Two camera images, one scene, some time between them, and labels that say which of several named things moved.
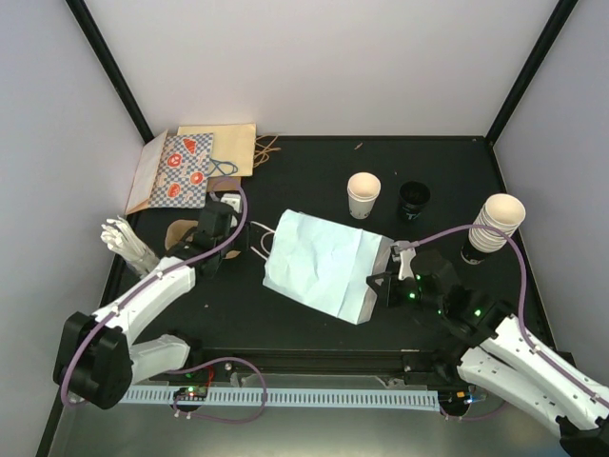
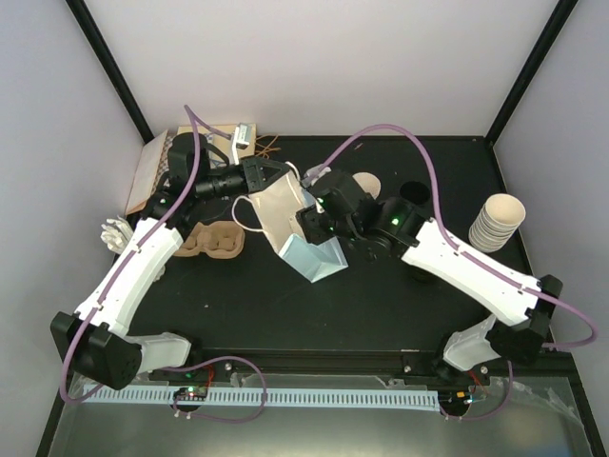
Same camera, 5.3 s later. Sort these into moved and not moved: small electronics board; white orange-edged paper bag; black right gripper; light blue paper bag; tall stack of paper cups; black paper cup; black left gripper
Moved: light blue paper bag; black left gripper; black right gripper
Not moved: black paper cup; white orange-edged paper bag; tall stack of paper cups; small electronics board
